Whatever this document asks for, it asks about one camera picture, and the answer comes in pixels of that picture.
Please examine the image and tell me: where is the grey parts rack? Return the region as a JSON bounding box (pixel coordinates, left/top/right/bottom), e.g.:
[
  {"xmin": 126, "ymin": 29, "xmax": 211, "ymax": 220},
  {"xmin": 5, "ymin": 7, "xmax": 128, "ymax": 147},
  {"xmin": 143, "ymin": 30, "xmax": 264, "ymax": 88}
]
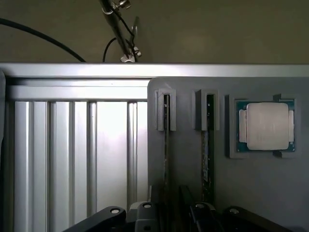
[{"xmin": 146, "ymin": 77, "xmax": 309, "ymax": 232}]

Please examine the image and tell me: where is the CPU chip silver lid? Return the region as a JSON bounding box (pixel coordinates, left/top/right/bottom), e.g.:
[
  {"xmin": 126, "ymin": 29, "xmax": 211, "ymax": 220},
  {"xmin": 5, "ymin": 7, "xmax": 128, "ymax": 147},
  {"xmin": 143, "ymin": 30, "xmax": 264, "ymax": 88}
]
[{"xmin": 236, "ymin": 99, "xmax": 296, "ymax": 153}]

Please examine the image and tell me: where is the thin black stand wire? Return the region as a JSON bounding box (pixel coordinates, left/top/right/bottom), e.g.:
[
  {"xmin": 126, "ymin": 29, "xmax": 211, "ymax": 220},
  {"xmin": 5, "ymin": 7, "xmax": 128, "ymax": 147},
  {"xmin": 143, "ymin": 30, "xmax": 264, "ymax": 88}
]
[{"xmin": 102, "ymin": 11, "xmax": 137, "ymax": 61}]

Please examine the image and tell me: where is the black room cable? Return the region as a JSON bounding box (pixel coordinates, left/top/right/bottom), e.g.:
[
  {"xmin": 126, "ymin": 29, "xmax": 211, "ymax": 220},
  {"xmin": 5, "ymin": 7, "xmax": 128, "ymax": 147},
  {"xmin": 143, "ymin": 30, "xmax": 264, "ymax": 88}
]
[{"xmin": 0, "ymin": 17, "xmax": 87, "ymax": 63}]

